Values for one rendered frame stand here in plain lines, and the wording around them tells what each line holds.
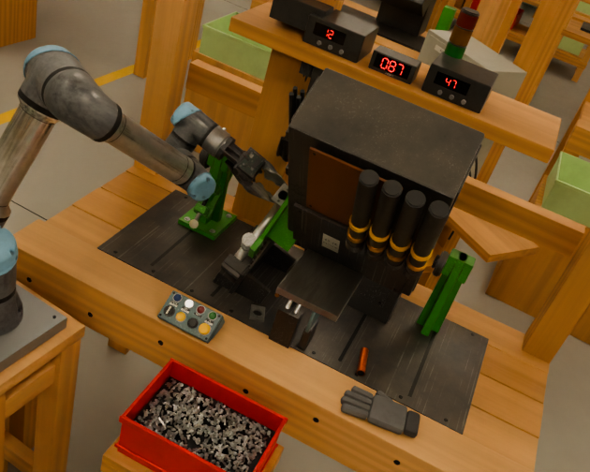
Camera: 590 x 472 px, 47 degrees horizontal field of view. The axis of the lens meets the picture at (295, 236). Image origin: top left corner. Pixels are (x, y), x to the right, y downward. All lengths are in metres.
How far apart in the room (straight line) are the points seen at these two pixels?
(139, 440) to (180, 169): 0.63
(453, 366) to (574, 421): 1.64
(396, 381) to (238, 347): 0.43
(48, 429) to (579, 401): 2.53
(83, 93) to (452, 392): 1.18
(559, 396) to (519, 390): 1.57
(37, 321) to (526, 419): 1.29
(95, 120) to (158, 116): 0.78
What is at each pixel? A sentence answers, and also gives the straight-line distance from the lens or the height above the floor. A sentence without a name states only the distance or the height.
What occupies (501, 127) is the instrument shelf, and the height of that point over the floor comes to 1.54.
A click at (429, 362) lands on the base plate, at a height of 0.90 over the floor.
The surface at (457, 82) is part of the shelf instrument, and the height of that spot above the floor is 1.59.
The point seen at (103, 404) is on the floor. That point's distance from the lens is 2.76.
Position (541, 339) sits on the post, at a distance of 2.17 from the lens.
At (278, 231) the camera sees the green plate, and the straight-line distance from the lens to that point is 1.77.
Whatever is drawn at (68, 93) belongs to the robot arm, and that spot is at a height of 1.46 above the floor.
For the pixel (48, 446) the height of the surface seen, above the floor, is 0.41.
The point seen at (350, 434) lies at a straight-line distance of 1.73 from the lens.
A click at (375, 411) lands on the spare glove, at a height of 0.93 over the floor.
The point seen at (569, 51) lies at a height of 0.27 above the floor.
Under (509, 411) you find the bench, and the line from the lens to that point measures 1.99.
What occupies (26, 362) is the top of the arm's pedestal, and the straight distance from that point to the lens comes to 1.74.
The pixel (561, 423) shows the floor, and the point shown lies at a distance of 3.50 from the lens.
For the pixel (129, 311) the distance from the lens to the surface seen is 1.83.
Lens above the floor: 2.13
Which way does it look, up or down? 34 degrees down
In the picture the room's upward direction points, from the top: 18 degrees clockwise
